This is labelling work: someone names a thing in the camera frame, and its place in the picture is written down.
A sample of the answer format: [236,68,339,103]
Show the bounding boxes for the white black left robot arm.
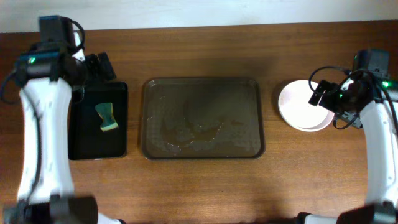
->
[3,16,116,224]

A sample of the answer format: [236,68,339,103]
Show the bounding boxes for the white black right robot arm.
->
[293,49,397,224]

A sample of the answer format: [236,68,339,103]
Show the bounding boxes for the brown serving tray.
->
[140,77,266,160]

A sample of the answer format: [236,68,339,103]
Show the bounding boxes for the white plate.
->
[277,80,332,124]
[288,112,335,132]

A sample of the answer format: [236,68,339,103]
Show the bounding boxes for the black rectangular tray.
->
[68,82,129,160]

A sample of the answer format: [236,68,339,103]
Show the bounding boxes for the green yellow sponge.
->
[95,102,119,132]

